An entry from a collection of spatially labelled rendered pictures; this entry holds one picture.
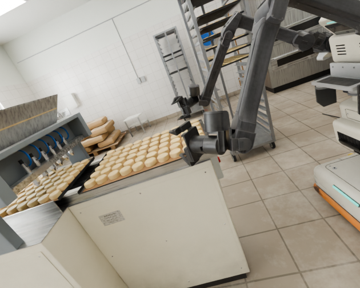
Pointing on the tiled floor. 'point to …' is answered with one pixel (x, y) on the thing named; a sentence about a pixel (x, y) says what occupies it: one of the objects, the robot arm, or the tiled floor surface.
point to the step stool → (136, 122)
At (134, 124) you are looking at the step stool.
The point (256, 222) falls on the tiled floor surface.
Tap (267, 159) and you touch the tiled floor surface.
